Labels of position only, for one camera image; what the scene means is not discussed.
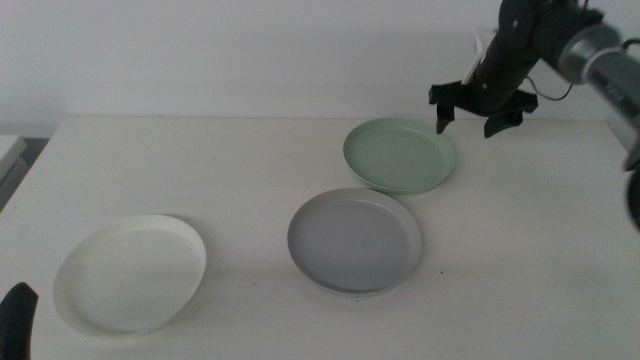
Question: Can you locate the pale green shallow plastic bowl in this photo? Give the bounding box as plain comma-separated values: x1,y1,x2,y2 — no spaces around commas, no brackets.
342,117,457,195

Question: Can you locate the white shallow plastic bowl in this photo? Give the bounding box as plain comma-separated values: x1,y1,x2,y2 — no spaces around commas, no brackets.
52,214,208,337

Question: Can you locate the grey shallow plastic bowl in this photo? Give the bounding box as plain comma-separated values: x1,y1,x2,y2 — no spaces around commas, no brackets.
286,187,423,295

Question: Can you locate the white side furniture edge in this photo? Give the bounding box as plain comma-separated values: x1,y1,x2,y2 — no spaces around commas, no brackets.
0,134,29,184

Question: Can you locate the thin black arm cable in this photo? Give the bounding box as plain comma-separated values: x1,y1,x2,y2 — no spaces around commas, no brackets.
524,74,576,102

